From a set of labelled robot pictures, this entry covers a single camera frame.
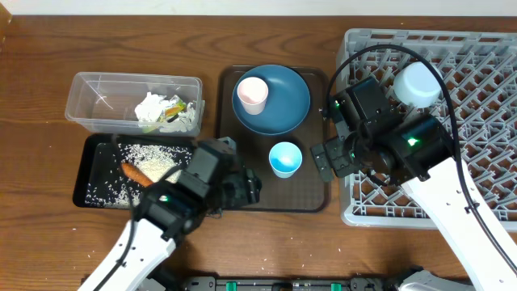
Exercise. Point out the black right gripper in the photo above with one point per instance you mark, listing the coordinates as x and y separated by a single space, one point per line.
334 149

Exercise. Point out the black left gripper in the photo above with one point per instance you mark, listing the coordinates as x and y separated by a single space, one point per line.
249 188

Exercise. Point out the light blue cup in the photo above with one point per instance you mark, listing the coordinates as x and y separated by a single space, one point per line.
285 159

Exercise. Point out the pile of white rice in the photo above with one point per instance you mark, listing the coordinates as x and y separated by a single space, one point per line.
107 188

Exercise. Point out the white paper napkin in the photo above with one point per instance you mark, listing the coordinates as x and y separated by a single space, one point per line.
186 117

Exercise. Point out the yellow green snack wrapper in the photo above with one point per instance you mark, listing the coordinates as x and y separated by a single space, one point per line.
171 111

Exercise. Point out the orange carrot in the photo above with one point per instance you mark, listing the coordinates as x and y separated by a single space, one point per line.
135 174

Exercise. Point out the pink cup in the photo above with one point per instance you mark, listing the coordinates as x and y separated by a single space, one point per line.
252 93

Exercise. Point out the white tissue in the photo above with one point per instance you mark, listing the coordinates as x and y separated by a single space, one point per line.
151 108

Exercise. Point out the light blue bowl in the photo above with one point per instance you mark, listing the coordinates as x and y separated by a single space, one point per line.
416 86

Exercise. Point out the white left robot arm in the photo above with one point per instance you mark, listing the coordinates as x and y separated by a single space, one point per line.
136 254

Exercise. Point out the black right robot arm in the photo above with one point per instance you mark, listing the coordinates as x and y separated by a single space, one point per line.
451 200

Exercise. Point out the grey dishwasher rack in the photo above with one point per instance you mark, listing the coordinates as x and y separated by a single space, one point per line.
479 70

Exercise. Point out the brown serving tray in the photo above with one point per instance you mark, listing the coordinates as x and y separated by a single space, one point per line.
304 192

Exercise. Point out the dark blue plate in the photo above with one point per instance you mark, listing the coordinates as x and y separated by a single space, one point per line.
287 103

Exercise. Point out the black plastic tray bin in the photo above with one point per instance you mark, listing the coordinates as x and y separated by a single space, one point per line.
94 140

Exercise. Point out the clear plastic bin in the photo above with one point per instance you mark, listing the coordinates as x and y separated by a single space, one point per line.
104 102

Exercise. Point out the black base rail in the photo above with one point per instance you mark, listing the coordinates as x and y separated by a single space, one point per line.
414 279

